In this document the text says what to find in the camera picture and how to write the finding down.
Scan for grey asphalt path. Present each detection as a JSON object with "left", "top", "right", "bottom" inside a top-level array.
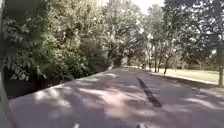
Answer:
[{"left": 7, "top": 66, "right": 224, "bottom": 128}]

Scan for row of trees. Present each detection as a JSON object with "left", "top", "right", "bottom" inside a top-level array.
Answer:
[{"left": 99, "top": 0, "right": 224, "bottom": 88}]

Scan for dense green bushes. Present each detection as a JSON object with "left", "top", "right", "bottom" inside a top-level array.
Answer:
[{"left": 0, "top": 0, "right": 111, "bottom": 100}]

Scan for grass field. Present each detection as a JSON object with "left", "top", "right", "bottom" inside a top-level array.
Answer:
[{"left": 146, "top": 67, "right": 224, "bottom": 85}]

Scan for bare dirt verge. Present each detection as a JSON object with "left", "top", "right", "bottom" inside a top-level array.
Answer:
[{"left": 149, "top": 72, "right": 224, "bottom": 98}]

